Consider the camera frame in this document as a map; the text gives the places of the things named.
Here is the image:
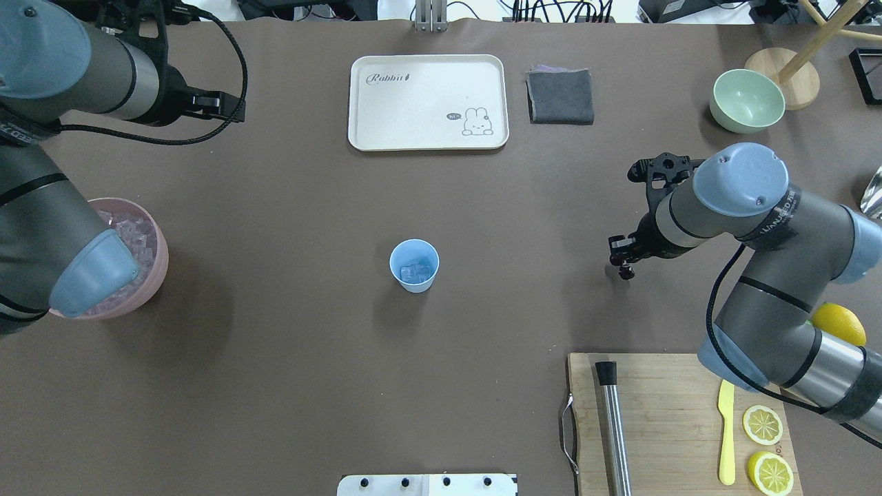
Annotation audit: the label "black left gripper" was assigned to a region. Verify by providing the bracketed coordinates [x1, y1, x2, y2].
[155, 65, 245, 126]

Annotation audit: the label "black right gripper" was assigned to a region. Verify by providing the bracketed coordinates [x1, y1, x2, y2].
[608, 214, 673, 267]

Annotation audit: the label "clear ice cubes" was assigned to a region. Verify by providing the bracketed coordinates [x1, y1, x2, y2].
[84, 209, 158, 316]

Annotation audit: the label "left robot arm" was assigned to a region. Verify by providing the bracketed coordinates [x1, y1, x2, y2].
[1, 1, 248, 336]

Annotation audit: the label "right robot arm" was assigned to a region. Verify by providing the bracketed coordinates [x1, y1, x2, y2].
[608, 142, 881, 446]

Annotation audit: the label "light blue plastic cup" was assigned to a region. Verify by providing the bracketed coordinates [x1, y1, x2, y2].
[389, 239, 439, 294]

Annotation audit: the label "wooden cup stand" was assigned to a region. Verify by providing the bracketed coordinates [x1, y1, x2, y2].
[744, 1, 880, 111]

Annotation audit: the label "steel ice scoop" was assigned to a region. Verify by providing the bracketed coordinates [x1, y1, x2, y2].
[858, 166, 882, 220]

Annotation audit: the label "pink bowl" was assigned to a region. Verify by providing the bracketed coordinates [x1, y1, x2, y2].
[76, 197, 168, 320]

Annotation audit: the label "grey folded cloth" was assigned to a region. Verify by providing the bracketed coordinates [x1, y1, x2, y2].
[526, 66, 595, 125]

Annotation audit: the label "wooden cutting board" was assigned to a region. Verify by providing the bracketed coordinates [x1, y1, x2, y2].
[567, 353, 787, 495]

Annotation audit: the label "mint green bowl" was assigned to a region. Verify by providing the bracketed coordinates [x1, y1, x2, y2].
[709, 69, 786, 133]

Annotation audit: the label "steel muddler black tip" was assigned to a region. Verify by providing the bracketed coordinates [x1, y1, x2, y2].
[595, 361, 633, 495]

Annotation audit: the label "cream rabbit tray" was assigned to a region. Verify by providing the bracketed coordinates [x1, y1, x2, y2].
[347, 54, 509, 153]

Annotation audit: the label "yellow lemon rear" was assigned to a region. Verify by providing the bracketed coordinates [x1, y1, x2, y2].
[809, 302, 868, 347]

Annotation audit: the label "lemon slice upper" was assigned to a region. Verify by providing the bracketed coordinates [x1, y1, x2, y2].
[741, 404, 784, 446]

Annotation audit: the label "lemon slice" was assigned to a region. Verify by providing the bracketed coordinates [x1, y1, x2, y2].
[741, 404, 784, 446]
[746, 451, 796, 495]

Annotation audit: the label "yellow plastic knife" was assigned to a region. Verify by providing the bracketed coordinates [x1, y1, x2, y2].
[716, 380, 736, 486]

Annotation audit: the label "lemon slice lower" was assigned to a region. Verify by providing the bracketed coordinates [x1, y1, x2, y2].
[746, 451, 796, 495]

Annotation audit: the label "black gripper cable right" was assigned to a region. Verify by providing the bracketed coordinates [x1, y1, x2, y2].
[705, 245, 882, 448]

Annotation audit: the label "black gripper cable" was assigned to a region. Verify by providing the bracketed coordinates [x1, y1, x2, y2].
[705, 245, 882, 448]
[59, 0, 249, 146]

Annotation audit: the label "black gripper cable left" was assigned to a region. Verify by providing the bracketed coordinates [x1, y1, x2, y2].
[59, 0, 249, 146]

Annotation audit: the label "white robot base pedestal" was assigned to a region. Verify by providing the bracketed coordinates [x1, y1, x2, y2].
[336, 472, 519, 495]

